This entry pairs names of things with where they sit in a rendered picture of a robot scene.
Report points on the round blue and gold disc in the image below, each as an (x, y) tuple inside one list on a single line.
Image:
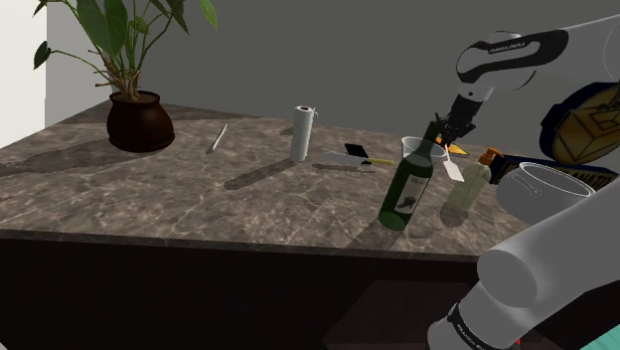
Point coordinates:
[(583, 126)]

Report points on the green wine bottle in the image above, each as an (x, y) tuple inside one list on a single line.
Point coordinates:
[(406, 194)]

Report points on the small black flat block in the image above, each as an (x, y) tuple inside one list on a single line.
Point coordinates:
[(356, 150)]

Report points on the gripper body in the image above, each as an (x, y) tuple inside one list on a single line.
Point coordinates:
[(462, 114)]

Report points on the grey knife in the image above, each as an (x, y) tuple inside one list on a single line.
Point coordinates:
[(217, 139)]

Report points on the pale soap bottle orange pump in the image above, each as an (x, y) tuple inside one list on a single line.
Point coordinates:
[(469, 186)]

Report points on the white spatula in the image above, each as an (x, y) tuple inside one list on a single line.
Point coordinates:
[(453, 169)]

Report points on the white paper towel roll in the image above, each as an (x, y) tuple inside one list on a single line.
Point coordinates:
[(302, 135)]

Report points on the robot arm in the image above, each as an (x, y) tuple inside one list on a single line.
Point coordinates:
[(547, 262)]

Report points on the potted plant in dark pot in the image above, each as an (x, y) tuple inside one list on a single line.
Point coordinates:
[(139, 121)]

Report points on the clear plastic cup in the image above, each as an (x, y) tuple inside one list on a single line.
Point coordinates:
[(412, 145)]

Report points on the grey cooking pot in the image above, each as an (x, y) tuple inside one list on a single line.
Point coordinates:
[(533, 198)]

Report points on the orange yellow wedge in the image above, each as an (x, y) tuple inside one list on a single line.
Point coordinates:
[(458, 150)]

